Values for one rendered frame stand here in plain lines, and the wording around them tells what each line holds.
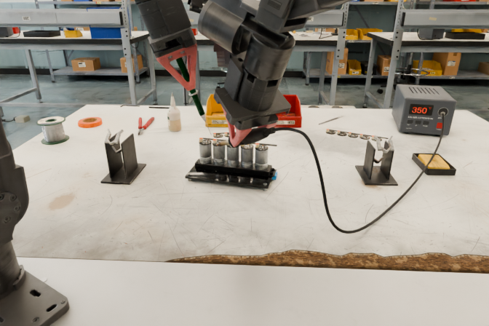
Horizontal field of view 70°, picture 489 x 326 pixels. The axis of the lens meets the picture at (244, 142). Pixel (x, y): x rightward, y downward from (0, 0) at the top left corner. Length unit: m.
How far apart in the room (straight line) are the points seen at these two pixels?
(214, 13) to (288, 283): 0.35
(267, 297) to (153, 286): 0.14
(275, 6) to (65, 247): 0.42
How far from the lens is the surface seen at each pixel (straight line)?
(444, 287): 0.51
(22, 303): 0.49
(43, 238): 0.60
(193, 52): 0.58
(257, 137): 0.51
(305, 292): 0.45
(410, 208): 0.65
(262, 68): 0.45
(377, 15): 5.23
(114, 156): 0.72
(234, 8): 0.47
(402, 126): 0.96
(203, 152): 0.68
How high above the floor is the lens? 1.07
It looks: 23 degrees down
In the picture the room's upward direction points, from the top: straight up
